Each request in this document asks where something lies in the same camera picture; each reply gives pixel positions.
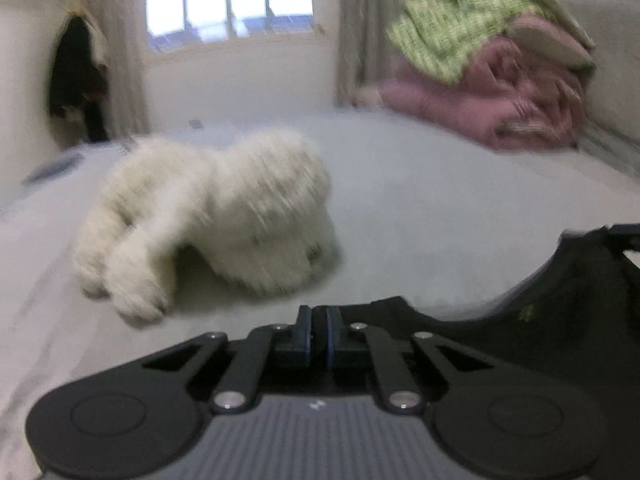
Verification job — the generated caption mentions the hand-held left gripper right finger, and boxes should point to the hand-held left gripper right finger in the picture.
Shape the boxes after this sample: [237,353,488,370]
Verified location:
[312,306,501,413]

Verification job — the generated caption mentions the black pants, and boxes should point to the black pants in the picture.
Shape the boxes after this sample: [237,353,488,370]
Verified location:
[345,225,640,411]

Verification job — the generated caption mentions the dark tablet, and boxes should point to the dark tablet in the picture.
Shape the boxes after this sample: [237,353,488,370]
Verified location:
[21,152,85,186]

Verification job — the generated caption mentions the grey curtain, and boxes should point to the grey curtain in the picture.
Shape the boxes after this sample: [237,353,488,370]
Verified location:
[82,0,151,141]
[335,0,406,108]

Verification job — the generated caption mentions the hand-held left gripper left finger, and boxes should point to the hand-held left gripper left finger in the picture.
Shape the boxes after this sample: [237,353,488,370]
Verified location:
[142,305,313,413]

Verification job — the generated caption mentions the white plush dog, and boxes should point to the white plush dog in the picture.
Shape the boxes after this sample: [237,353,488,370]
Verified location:
[72,130,346,326]

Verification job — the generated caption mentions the cream and pink pillow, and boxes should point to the cream and pink pillow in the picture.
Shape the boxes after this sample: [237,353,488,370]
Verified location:
[507,15,598,72]

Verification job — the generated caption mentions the black hanging coat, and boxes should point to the black hanging coat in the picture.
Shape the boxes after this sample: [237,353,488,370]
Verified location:
[47,12,111,143]

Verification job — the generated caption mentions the grey quilted duvet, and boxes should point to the grey quilted duvet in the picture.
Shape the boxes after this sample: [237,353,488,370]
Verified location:
[555,0,640,181]

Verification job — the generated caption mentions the pink quilt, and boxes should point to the pink quilt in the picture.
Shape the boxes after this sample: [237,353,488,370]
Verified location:
[357,15,596,153]

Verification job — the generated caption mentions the green checked blanket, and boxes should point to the green checked blanket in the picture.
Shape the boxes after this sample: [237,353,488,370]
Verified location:
[387,0,556,86]

